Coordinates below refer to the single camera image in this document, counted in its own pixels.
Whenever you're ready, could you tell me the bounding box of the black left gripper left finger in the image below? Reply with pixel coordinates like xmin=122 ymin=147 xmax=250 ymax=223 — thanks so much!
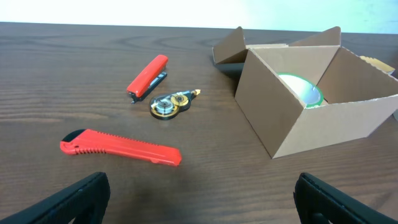
xmin=1 ymin=172 xmax=110 ymax=224

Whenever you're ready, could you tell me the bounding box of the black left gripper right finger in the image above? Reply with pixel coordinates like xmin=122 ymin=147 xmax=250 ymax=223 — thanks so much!
xmin=294 ymin=172 xmax=397 ymax=224

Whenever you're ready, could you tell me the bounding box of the brown cardboard box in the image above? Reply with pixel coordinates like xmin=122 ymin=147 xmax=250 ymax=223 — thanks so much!
xmin=213 ymin=26 xmax=397 ymax=158

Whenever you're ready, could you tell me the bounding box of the green tape roll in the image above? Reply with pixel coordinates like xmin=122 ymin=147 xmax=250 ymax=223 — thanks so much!
xmin=278 ymin=73 xmax=324 ymax=108

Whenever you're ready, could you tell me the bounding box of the yellow sticky note pad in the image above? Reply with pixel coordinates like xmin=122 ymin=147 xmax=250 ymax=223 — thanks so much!
xmin=360 ymin=55 xmax=395 ymax=75

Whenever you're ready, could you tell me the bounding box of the red utility knife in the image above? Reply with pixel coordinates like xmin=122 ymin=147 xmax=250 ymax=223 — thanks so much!
xmin=60 ymin=129 xmax=182 ymax=166

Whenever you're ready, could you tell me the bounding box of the correction tape dispenser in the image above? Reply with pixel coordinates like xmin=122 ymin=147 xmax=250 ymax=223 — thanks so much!
xmin=149 ymin=89 xmax=201 ymax=120

